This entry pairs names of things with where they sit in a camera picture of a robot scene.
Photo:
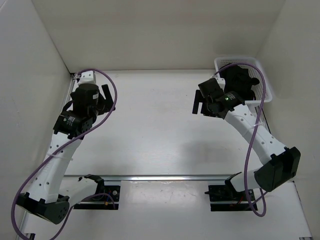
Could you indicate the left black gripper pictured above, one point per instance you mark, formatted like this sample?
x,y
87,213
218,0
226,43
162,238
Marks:
x,y
105,106

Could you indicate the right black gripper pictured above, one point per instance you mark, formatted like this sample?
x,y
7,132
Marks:
x,y
198,98

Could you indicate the black shorts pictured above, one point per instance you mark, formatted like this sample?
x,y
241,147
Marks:
x,y
237,79

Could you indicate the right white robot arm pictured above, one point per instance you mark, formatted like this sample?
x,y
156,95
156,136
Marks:
x,y
279,163

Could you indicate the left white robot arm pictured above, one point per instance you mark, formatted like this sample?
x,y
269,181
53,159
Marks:
x,y
45,198

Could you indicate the white plastic mesh basket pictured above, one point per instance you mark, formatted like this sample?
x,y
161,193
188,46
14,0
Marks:
x,y
220,62

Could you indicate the aluminium front rail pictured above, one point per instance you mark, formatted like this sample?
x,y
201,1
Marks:
x,y
166,177

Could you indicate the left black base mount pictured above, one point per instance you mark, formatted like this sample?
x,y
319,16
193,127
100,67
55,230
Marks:
x,y
106,196

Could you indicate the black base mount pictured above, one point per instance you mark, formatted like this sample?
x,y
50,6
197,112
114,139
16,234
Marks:
x,y
224,198
106,196

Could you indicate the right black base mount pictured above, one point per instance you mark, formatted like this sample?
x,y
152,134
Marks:
x,y
224,198

